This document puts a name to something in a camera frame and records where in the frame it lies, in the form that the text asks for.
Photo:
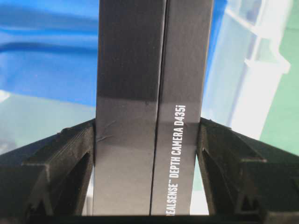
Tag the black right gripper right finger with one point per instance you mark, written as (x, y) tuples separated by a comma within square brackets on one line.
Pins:
[(245, 180)]

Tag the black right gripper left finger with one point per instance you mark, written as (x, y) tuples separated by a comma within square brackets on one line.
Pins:
[(49, 177)]

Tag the clear plastic storage case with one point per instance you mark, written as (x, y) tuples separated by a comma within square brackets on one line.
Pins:
[(243, 72)]

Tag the black camera box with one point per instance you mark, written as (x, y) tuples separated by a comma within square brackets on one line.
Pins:
[(151, 71)]

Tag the green table cloth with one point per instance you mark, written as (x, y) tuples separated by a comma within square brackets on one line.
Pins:
[(281, 128)]

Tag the blue foam liner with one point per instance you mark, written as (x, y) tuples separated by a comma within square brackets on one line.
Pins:
[(49, 50)]

